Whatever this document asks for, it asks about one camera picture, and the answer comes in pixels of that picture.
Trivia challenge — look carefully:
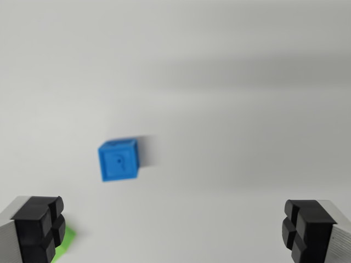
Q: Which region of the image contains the gripper right finger silver with black pad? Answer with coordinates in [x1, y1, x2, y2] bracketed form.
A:
[281, 199, 351, 263]

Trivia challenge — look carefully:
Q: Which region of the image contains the gripper left finger silver with black pad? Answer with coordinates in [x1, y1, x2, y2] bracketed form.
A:
[0, 195, 66, 263]

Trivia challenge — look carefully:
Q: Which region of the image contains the blue plastic cube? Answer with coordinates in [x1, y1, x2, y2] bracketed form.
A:
[98, 138, 141, 182]

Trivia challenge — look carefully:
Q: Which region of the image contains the green plastic cube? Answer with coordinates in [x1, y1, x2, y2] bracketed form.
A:
[52, 223, 77, 263]

